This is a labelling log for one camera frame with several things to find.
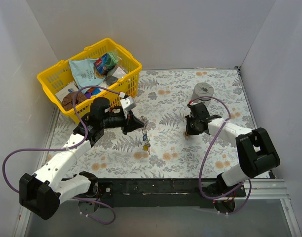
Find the grey tape roll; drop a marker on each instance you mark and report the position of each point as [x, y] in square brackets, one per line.
[202, 89]

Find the aluminium frame rail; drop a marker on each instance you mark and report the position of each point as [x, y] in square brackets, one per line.
[81, 186]

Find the floral table mat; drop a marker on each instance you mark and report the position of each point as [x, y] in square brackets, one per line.
[162, 98]

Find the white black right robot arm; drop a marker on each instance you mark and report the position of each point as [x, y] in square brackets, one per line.
[256, 151]

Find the white card box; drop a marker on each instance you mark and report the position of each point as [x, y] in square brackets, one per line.
[61, 94]

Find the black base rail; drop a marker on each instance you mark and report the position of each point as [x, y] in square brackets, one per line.
[164, 192]

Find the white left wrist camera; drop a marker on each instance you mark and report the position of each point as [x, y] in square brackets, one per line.
[127, 105]

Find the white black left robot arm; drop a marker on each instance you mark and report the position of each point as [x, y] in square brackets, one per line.
[84, 136]

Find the brown round pastry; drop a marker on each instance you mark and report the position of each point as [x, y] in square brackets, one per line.
[67, 102]

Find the blue green sponge pack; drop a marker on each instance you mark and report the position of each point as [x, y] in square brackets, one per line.
[105, 63]

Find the light blue chips bag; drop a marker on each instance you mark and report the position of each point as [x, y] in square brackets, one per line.
[84, 73]

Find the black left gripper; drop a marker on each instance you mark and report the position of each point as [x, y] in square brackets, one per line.
[127, 122]

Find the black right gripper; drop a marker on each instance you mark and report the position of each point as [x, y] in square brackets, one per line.
[188, 124]

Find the yellow plastic basket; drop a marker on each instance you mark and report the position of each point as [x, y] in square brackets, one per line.
[58, 76]

